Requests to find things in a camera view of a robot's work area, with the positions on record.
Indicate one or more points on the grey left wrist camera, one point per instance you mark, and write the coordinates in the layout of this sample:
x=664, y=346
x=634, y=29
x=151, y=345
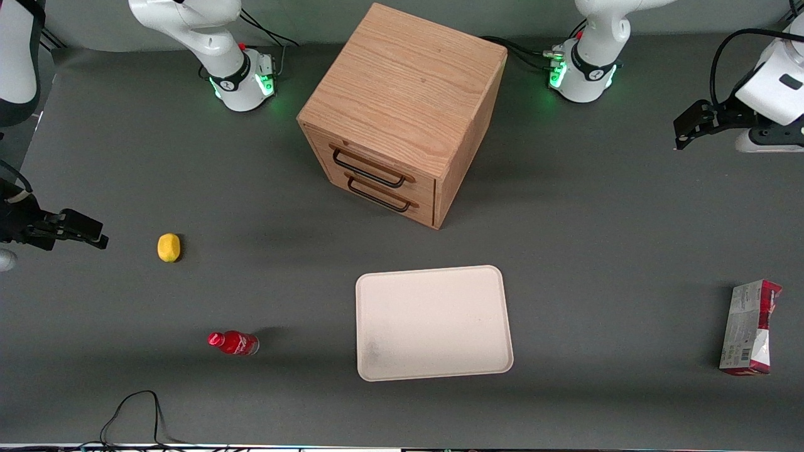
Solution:
x=769, y=142

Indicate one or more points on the beige plastic tray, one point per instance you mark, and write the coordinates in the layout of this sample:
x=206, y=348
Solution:
x=433, y=323

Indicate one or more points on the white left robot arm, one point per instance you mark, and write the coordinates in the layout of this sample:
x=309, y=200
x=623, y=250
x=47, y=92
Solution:
x=590, y=70

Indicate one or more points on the wooden drawer cabinet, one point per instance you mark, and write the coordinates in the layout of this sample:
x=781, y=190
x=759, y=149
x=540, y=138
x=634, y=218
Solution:
x=408, y=94

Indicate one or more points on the red cookie box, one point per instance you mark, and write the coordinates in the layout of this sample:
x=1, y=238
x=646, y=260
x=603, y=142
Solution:
x=747, y=329

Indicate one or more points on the wooden drawer front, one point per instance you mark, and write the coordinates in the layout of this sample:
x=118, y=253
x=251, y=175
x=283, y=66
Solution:
x=377, y=160
x=402, y=204

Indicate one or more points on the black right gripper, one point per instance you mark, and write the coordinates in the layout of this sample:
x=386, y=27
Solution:
x=19, y=221

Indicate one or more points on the red soda bottle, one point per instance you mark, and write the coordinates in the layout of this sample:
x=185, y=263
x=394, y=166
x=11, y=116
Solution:
x=235, y=343

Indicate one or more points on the yellow lemon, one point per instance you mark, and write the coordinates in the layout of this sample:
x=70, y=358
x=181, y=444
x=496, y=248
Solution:
x=168, y=247

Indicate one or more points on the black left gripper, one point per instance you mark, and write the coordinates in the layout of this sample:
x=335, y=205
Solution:
x=728, y=115

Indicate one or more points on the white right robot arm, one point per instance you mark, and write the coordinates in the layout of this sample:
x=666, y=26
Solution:
x=233, y=70

